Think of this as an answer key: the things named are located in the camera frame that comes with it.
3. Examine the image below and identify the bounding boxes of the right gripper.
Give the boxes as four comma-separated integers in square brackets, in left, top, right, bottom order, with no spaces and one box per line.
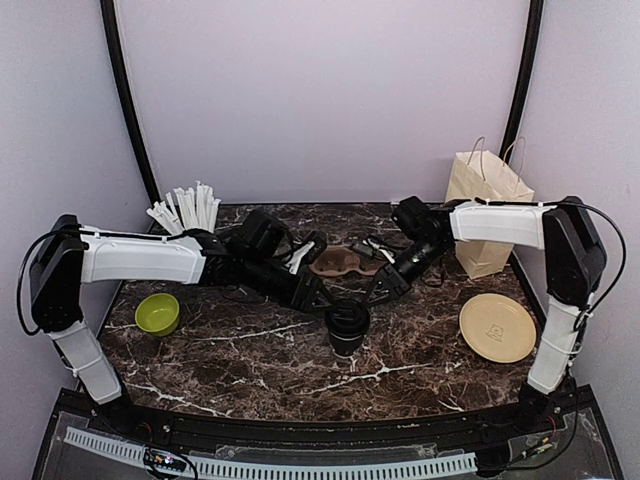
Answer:
[361,237,450,308]

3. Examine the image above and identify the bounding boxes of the black coffee cup lid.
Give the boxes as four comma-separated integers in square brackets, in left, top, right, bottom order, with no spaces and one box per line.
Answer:
[324,299,370,336]

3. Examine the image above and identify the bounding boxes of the brown cardboard cup carrier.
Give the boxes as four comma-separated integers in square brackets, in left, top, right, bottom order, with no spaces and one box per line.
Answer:
[310,246,384,278]

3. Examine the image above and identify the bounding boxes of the black paper coffee cup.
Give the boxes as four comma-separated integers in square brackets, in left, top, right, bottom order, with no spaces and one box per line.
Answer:
[327,324,368,357]

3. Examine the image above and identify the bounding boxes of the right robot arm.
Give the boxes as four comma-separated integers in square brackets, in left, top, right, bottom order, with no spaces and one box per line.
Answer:
[365,196,607,395]

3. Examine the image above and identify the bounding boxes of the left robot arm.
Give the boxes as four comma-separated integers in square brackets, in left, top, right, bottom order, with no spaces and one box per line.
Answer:
[16,209,335,436]

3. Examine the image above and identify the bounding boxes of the beige plate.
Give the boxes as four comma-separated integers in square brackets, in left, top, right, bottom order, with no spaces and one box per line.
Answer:
[459,293,537,364]

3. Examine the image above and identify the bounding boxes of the beige paper bag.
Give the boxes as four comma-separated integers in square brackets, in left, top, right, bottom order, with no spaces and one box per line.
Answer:
[445,136,534,279]

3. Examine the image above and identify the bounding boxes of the white cup of straws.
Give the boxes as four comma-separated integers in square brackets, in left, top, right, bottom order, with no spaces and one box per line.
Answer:
[146,181,221,236]

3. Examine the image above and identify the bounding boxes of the green bowl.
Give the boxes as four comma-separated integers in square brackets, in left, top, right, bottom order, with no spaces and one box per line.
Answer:
[135,293,180,337]

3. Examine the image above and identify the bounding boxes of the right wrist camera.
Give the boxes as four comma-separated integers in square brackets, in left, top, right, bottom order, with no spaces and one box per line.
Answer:
[350,236,396,263]

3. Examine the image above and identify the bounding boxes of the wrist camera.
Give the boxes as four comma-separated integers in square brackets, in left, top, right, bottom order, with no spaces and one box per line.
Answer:
[350,236,396,263]
[284,233,327,275]

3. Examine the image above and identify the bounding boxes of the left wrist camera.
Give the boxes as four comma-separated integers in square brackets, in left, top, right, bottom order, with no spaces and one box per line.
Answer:
[284,233,327,275]

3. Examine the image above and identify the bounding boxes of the white cable duct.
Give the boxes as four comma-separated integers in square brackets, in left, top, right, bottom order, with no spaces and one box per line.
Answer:
[63,427,477,479]

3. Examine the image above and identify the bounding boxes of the black front rail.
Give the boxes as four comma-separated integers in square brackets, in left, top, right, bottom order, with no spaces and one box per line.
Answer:
[129,403,523,450]

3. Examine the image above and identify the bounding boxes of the right black frame post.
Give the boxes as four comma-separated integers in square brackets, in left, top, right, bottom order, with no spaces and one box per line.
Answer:
[499,0,544,162]

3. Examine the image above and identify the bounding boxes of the black frame post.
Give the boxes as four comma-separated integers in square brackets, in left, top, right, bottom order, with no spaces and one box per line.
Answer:
[499,0,544,162]
[100,0,159,201]

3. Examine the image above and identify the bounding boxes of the left black frame post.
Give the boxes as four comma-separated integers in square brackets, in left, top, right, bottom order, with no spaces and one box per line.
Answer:
[100,0,159,201]

